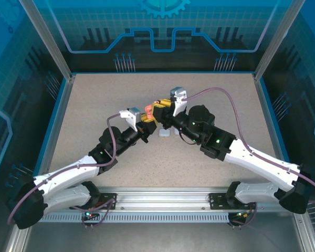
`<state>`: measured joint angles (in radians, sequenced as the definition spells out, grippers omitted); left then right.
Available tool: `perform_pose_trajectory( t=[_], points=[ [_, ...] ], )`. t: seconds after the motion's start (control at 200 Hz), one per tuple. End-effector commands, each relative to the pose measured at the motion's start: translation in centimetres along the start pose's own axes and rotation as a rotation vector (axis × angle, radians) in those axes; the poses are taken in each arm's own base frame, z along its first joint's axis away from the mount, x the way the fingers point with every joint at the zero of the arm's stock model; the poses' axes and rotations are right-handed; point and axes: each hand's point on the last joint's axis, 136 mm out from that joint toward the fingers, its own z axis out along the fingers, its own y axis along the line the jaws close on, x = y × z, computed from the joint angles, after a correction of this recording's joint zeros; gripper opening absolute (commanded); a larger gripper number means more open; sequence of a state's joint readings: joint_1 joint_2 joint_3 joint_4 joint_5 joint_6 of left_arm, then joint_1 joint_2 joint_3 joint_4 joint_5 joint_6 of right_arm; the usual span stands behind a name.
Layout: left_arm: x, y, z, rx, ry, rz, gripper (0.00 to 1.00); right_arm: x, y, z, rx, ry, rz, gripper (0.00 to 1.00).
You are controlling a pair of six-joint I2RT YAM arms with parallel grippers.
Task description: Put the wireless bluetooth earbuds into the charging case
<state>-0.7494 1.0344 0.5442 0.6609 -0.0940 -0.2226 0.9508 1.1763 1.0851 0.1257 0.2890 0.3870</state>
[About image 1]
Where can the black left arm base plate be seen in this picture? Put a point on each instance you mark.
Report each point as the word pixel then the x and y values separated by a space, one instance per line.
pixel 109 198

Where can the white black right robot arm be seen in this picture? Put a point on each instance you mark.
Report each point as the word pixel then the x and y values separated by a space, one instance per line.
pixel 265 165

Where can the white charging case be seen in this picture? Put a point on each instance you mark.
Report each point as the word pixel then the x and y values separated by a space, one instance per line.
pixel 176 131

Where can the aluminium frame beam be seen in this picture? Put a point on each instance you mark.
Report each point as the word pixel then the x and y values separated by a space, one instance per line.
pixel 305 231
pixel 14 241

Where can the aluminium frame post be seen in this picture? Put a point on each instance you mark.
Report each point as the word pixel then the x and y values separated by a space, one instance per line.
pixel 278 39
pixel 50 44

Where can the small black LED board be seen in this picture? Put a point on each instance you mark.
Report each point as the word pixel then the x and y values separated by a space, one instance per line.
pixel 90 215
pixel 241 214

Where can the aluminium side rail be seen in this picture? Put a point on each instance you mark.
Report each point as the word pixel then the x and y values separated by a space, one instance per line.
pixel 271 131
pixel 58 128

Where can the pale blue charging case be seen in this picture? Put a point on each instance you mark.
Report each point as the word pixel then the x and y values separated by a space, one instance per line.
pixel 164 133

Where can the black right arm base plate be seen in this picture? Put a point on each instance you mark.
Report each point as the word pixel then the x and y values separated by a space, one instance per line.
pixel 216 200

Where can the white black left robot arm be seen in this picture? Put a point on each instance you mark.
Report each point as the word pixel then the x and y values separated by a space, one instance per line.
pixel 68 173

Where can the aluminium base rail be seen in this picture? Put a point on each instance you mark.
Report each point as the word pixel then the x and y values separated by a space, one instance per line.
pixel 160 197

